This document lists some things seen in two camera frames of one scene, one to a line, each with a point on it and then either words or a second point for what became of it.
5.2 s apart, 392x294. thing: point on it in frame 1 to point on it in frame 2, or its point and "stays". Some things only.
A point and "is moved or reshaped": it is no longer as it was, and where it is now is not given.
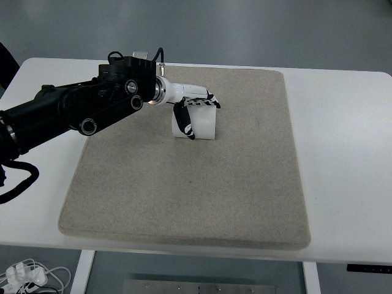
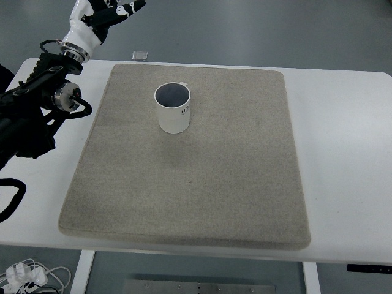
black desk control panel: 369,268 stays
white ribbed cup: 202,118 is moved or reshaped
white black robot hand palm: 167,92 to 81,41
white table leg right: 311,277 stays
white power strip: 21,275 stays
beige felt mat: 134,180 stays
